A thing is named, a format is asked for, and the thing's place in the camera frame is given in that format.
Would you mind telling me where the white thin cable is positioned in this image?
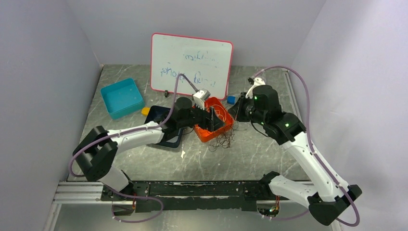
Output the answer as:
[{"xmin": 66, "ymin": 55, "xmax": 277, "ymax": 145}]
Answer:
[{"xmin": 213, "ymin": 103, "xmax": 228, "ymax": 125}]

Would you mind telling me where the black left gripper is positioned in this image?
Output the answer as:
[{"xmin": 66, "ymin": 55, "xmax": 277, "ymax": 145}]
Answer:
[{"xmin": 178, "ymin": 100, "xmax": 226, "ymax": 132}]

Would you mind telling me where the orange plastic bin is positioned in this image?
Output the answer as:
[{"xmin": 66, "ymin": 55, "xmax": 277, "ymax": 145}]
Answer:
[{"xmin": 194, "ymin": 97, "xmax": 234, "ymax": 142}]

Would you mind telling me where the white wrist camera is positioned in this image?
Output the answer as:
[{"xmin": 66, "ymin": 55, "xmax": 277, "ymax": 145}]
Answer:
[
  {"xmin": 245, "ymin": 77, "xmax": 266, "ymax": 99},
  {"xmin": 192, "ymin": 90, "xmax": 211, "ymax": 110}
]

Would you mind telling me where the yellow block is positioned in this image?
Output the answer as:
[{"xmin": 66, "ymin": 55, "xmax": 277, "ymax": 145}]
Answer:
[{"xmin": 141, "ymin": 107, "xmax": 150, "ymax": 116}]

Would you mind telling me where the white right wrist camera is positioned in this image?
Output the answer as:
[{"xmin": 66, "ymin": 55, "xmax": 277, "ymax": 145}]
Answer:
[{"xmin": 245, "ymin": 77, "xmax": 266, "ymax": 99}]

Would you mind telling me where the red framed whiteboard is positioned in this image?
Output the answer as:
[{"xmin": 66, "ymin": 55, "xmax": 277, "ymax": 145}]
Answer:
[{"xmin": 151, "ymin": 33, "xmax": 234, "ymax": 100}]

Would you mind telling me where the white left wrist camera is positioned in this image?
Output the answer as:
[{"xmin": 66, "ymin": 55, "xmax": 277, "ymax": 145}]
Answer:
[{"xmin": 192, "ymin": 90, "xmax": 211, "ymax": 110}]

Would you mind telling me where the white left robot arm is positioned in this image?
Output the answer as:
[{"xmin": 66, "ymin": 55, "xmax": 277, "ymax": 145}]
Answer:
[{"xmin": 73, "ymin": 97, "xmax": 225, "ymax": 200}]

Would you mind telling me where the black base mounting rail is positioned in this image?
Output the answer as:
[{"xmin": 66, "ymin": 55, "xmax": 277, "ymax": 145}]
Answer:
[{"xmin": 101, "ymin": 180, "xmax": 277, "ymax": 213}]

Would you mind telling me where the blue cube block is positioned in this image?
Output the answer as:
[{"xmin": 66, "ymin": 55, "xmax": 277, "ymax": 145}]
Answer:
[{"xmin": 227, "ymin": 95, "xmax": 236, "ymax": 105}]

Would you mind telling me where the brown thin cable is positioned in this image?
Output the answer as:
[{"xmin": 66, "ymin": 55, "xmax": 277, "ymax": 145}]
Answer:
[{"xmin": 207, "ymin": 129, "xmax": 243, "ymax": 152}]

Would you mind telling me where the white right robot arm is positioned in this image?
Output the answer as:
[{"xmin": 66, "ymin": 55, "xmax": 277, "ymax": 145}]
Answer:
[{"xmin": 228, "ymin": 85, "xmax": 362, "ymax": 226}]

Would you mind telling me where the navy blue tray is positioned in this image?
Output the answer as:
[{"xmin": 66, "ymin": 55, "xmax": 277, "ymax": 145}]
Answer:
[{"xmin": 144, "ymin": 105, "xmax": 184, "ymax": 149}]

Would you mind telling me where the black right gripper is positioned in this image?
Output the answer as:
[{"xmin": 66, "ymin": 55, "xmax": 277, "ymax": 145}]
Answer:
[{"xmin": 228, "ymin": 91, "xmax": 268, "ymax": 126}]

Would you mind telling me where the teal plastic bin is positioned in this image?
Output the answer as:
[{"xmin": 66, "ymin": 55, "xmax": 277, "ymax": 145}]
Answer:
[{"xmin": 100, "ymin": 78, "xmax": 145, "ymax": 120}]

